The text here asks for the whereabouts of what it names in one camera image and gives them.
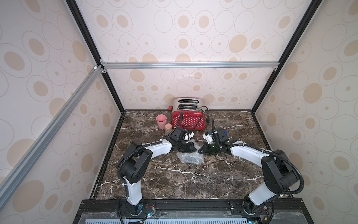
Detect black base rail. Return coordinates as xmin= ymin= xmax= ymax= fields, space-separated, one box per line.
xmin=74 ymin=198 xmax=313 ymax=224

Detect black toaster power cable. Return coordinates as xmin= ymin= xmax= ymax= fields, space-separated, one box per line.
xmin=181 ymin=105 xmax=212 ymax=133

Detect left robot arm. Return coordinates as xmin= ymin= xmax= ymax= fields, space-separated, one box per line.
xmin=117 ymin=112 xmax=196 ymax=215

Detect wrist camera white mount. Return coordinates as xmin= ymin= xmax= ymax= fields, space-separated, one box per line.
xmin=203 ymin=132 xmax=214 ymax=144
xmin=184 ymin=130 xmax=194 ymax=142

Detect horizontal aluminium frame bar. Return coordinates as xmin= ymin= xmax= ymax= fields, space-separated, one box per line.
xmin=95 ymin=61 xmax=280 ymax=71

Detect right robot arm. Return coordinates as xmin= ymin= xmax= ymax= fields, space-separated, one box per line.
xmin=199 ymin=129 xmax=304 ymax=215

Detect clear bubble wrap sheet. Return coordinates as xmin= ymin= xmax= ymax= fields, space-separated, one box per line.
xmin=176 ymin=139 xmax=204 ymax=165

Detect red polka dot toaster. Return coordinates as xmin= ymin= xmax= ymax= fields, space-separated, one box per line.
xmin=169 ymin=98 xmax=208 ymax=130

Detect diagonal aluminium frame bar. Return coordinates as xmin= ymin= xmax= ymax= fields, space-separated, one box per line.
xmin=1 ymin=65 xmax=103 ymax=209

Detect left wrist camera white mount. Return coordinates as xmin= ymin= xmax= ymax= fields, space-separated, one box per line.
xmin=184 ymin=130 xmax=194 ymax=142

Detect pink plastic cup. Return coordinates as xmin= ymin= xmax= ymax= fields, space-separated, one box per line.
xmin=156 ymin=114 xmax=167 ymax=130

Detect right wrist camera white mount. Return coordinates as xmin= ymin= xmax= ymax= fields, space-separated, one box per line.
xmin=203 ymin=132 xmax=214 ymax=144

